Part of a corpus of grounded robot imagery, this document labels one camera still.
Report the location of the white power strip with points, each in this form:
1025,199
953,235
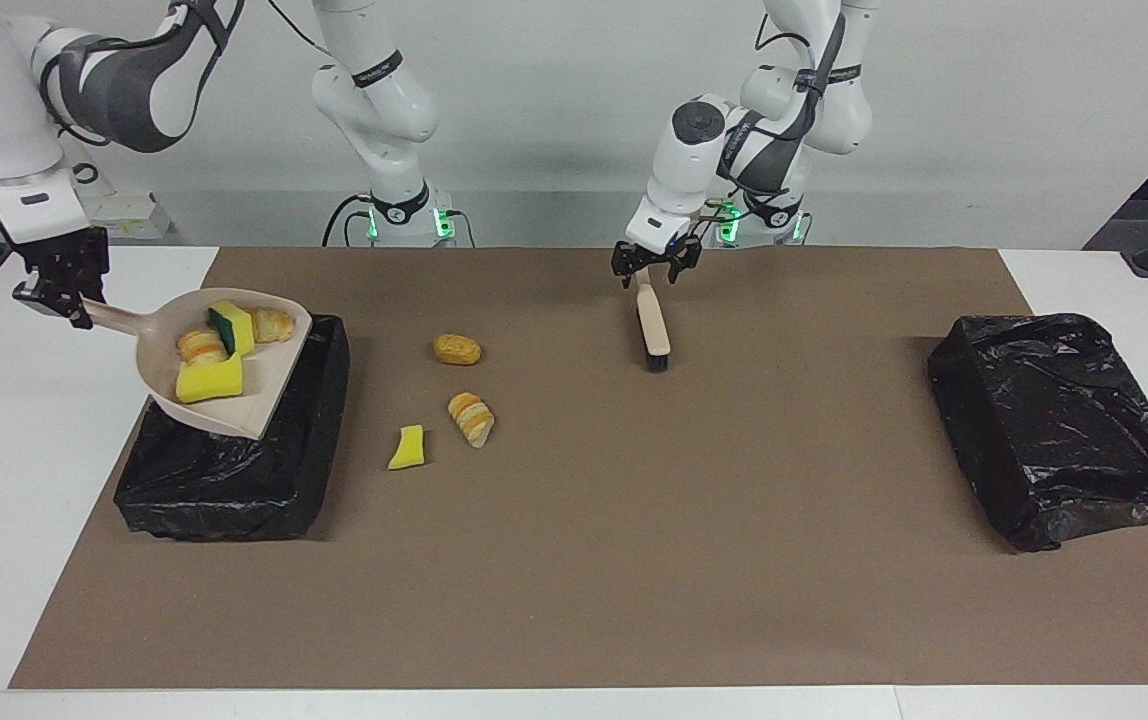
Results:
134,215

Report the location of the black bag-lined bin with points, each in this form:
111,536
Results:
234,490
1054,420

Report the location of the brown toy bread roll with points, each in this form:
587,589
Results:
457,349

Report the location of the notched yellow sponge piece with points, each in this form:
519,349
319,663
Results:
209,382

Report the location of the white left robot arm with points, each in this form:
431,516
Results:
694,150

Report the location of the small yellow sponge piece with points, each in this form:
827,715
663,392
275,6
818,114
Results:
408,450

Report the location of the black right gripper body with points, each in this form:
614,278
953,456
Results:
64,265

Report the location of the beige plastic dustpan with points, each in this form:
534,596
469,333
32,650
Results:
159,347

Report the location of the striped toy croissant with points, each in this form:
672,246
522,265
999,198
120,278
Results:
471,418
200,347
274,324

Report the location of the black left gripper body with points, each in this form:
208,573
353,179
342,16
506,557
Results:
654,255

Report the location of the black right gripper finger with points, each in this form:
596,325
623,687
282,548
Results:
84,312
42,297

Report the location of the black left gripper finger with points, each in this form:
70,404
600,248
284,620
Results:
689,258
622,268

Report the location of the yellow sponge with green side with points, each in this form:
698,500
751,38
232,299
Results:
237,333

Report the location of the brown table mat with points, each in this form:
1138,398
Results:
634,550

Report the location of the beige hand brush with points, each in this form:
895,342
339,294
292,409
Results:
651,320

